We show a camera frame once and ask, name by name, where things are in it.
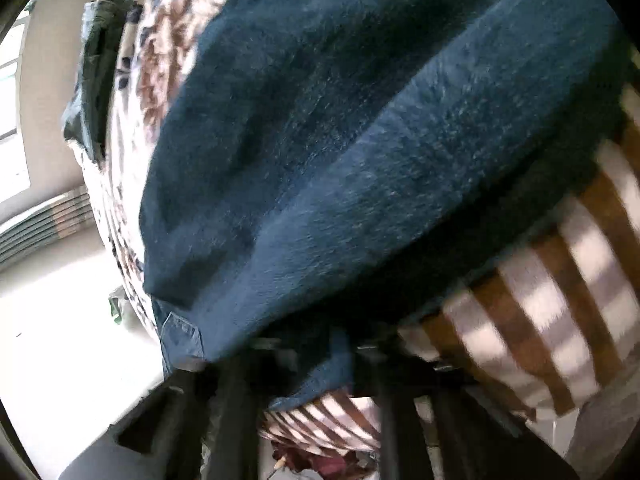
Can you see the brown checkered bed sheet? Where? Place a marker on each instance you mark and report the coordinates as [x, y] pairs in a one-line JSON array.
[[540, 285]]

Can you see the window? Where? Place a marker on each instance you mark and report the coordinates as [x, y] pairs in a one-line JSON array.
[[11, 85]]

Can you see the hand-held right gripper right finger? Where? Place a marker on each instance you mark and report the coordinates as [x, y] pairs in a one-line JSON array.
[[400, 410]]

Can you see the dark teal quilt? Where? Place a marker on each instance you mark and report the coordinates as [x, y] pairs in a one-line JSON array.
[[102, 75]]

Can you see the blue denim pants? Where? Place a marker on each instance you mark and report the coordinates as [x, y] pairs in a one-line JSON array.
[[350, 135]]

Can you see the bed with floral cover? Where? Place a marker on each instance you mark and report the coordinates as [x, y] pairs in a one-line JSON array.
[[150, 60]]

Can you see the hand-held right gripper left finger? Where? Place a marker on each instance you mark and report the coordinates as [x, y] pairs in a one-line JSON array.
[[225, 410]]

